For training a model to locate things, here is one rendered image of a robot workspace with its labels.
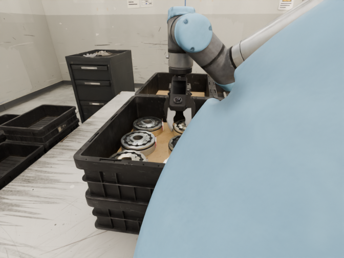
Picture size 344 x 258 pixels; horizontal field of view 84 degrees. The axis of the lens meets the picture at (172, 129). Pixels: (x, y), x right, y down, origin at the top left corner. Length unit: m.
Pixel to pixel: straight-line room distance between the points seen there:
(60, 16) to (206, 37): 4.28
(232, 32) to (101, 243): 3.65
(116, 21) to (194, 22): 3.70
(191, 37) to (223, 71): 0.12
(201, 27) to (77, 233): 0.57
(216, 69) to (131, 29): 3.58
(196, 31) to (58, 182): 0.62
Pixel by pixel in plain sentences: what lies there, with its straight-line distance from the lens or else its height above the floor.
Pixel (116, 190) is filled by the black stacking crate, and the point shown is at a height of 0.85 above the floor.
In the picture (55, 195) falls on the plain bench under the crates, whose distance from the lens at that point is 0.72.
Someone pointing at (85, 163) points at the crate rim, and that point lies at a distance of 0.42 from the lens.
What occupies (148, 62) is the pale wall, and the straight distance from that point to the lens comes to 4.00.
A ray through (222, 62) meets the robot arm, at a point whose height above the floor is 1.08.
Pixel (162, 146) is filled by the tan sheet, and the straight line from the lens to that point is 0.60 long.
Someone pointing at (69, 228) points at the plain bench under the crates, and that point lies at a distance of 0.62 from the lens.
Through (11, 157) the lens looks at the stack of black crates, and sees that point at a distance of 1.69.
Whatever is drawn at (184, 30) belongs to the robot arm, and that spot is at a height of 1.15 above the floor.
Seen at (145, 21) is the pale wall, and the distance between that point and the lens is 3.94.
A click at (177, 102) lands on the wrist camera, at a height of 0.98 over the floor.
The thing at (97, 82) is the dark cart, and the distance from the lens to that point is 2.08.
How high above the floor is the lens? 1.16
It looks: 28 degrees down
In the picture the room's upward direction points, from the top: straight up
